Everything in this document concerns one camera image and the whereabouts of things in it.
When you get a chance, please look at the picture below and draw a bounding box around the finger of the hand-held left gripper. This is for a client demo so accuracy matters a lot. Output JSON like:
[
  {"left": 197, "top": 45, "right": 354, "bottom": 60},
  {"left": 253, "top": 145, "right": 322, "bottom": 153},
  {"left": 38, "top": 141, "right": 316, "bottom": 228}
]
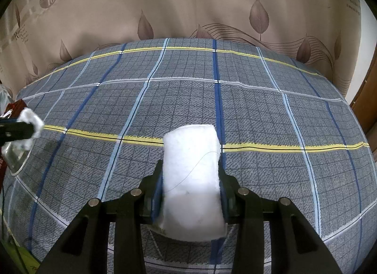
[{"left": 0, "top": 119, "right": 34, "bottom": 146}]

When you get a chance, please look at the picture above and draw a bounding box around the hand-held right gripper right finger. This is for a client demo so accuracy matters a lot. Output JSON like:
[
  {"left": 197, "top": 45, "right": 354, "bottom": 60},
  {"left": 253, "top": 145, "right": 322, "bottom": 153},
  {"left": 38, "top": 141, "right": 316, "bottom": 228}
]
[{"left": 217, "top": 159, "right": 339, "bottom": 274}]

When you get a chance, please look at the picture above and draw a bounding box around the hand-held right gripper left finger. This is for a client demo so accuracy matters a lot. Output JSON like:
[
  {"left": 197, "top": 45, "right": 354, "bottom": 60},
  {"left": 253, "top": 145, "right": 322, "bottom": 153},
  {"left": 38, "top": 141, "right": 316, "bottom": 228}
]
[{"left": 38, "top": 160, "right": 164, "bottom": 274}]

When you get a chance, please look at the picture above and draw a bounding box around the white glove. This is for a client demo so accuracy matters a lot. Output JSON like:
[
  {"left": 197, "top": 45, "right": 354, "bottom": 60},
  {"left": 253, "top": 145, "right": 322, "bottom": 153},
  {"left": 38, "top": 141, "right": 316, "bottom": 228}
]
[{"left": 16, "top": 107, "right": 45, "bottom": 151}]

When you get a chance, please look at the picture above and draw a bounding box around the red tin box gold inside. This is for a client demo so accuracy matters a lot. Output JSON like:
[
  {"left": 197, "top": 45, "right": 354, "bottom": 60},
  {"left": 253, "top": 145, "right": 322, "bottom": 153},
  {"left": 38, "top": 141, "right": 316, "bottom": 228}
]
[{"left": 0, "top": 100, "right": 28, "bottom": 192}]

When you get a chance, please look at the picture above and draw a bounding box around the white foam block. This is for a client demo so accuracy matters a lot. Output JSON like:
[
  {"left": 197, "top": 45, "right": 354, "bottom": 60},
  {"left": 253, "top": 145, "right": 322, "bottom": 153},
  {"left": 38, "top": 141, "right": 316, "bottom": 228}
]
[{"left": 149, "top": 124, "right": 229, "bottom": 242}]

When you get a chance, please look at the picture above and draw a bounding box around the steel bowl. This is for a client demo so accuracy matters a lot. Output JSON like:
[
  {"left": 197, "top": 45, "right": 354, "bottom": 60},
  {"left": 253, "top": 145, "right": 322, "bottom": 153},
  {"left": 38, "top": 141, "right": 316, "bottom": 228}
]
[{"left": 1, "top": 140, "right": 34, "bottom": 177}]

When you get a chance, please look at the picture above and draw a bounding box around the large white plastic bag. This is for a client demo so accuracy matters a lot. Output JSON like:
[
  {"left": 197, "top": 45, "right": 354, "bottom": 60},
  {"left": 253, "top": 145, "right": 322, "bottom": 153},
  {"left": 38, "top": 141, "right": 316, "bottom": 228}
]
[{"left": 0, "top": 84, "right": 15, "bottom": 106}]

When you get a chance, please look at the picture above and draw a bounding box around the grey plaid bedsheet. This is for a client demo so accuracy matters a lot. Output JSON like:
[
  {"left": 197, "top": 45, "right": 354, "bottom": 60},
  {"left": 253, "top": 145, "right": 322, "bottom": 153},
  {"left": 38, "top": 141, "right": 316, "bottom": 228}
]
[{"left": 0, "top": 38, "right": 372, "bottom": 274}]

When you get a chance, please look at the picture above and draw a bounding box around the green box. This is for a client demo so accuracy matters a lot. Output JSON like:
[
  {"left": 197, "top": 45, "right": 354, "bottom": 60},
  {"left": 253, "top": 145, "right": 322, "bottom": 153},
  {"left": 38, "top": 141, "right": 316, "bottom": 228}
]
[{"left": 0, "top": 240, "right": 39, "bottom": 274}]

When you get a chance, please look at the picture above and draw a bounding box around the brown wooden door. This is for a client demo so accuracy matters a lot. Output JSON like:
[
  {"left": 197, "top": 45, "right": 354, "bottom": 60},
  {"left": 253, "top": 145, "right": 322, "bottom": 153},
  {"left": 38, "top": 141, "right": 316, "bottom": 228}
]
[{"left": 349, "top": 77, "right": 377, "bottom": 163}]

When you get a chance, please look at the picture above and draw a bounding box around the beige leaf printed curtain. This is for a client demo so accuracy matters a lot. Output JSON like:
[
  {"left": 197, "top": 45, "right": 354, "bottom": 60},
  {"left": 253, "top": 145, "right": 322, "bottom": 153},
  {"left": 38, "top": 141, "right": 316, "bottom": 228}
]
[{"left": 0, "top": 0, "right": 363, "bottom": 98}]

